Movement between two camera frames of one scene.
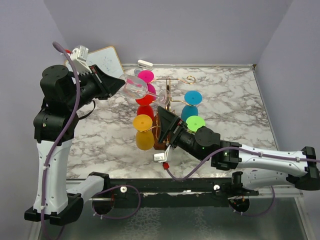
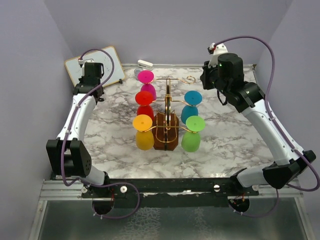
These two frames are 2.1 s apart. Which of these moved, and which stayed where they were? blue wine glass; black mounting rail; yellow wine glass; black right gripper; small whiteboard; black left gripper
Moved: black right gripper; black left gripper
Stayed: small whiteboard; yellow wine glass; blue wine glass; black mounting rail
